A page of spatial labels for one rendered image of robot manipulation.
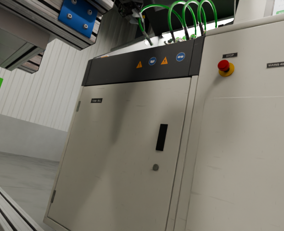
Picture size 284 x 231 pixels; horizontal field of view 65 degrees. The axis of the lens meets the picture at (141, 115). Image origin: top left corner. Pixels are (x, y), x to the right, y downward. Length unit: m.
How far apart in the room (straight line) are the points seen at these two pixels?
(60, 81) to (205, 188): 7.46
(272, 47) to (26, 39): 0.70
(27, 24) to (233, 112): 0.63
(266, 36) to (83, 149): 0.87
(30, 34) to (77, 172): 0.67
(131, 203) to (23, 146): 6.77
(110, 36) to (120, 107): 8.48
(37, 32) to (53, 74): 7.25
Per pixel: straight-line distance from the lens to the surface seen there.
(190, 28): 1.71
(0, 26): 0.66
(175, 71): 0.90
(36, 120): 7.64
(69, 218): 1.13
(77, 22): 0.63
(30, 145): 7.58
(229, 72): 0.80
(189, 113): 0.80
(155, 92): 0.91
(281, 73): 0.77
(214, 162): 0.73
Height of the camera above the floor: 0.44
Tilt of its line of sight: 12 degrees up
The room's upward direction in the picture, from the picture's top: 12 degrees clockwise
